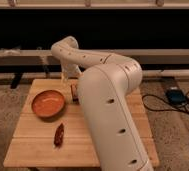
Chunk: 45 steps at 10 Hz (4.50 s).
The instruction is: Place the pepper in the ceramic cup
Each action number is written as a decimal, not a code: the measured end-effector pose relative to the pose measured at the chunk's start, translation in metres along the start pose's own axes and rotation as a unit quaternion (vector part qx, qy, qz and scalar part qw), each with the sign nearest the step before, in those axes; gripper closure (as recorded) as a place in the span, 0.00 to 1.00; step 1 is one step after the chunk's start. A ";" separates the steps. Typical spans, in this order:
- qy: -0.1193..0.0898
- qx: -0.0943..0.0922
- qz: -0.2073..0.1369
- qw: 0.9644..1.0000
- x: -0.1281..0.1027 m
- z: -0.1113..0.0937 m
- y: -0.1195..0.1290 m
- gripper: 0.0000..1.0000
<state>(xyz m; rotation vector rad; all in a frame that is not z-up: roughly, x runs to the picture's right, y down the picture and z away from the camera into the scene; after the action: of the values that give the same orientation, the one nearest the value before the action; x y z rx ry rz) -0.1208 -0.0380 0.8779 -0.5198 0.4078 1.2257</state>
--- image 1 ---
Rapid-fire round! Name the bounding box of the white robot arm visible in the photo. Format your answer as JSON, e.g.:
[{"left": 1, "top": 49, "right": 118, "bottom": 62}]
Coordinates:
[{"left": 51, "top": 36, "right": 154, "bottom": 171}]

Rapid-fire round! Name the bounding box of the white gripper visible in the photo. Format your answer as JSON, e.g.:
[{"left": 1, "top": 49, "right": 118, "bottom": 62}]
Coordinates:
[{"left": 61, "top": 61, "right": 81, "bottom": 82}]

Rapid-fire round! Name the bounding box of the wooden table board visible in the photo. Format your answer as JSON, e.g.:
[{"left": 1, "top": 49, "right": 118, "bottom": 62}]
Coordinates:
[{"left": 3, "top": 78, "right": 160, "bottom": 168}]

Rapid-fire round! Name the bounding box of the black power adapter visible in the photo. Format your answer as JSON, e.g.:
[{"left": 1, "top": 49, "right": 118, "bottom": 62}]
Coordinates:
[{"left": 166, "top": 89, "right": 186, "bottom": 105}]

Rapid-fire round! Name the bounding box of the dried red pepper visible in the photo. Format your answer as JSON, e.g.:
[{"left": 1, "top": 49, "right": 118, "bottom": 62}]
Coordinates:
[{"left": 54, "top": 124, "right": 64, "bottom": 147}]

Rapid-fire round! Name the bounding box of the orange ceramic bowl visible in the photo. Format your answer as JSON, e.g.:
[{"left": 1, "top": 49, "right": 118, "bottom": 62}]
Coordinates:
[{"left": 31, "top": 90, "right": 65, "bottom": 118}]

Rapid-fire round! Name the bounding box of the white horizontal rail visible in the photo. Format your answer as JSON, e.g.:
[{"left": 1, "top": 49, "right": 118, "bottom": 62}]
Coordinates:
[{"left": 0, "top": 49, "right": 189, "bottom": 66}]

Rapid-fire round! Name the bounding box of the black bracket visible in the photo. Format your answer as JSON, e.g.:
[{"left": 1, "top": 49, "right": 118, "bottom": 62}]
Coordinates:
[{"left": 10, "top": 73, "right": 23, "bottom": 89}]

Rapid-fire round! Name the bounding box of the small dark brown object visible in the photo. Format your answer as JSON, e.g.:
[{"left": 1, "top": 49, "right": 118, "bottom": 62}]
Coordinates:
[{"left": 71, "top": 84, "right": 79, "bottom": 103}]

